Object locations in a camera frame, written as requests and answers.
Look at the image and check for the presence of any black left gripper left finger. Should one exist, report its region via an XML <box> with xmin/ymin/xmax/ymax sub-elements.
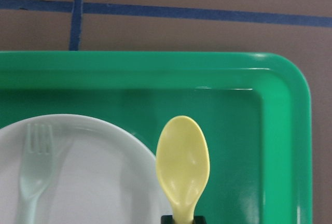
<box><xmin>160</xmin><ymin>215</ymin><xmax>174</xmax><ymax>224</ymax></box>

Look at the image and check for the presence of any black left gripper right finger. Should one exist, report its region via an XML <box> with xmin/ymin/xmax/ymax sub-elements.
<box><xmin>193</xmin><ymin>216</ymin><xmax>206</xmax><ymax>224</ymax></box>

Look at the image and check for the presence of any yellow plastic spoon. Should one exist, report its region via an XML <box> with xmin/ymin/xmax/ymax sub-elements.
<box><xmin>156</xmin><ymin>116</ymin><xmax>210</xmax><ymax>223</ymax></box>

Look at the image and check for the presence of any white round plate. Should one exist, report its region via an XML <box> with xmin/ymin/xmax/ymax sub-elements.
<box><xmin>1</xmin><ymin>114</ymin><xmax>171</xmax><ymax>223</ymax></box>

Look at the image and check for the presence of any green plastic tray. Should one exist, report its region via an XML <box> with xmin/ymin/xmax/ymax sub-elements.
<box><xmin>1</xmin><ymin>51</ymin><xmax>312</xmax><ymax>223</ymax></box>

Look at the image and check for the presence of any pale green plastic fork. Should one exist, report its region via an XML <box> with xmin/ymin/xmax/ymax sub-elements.
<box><xmin>16</xmin><ymin>123</ymin><xmax>54</xmax><ymax>223</ymax></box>

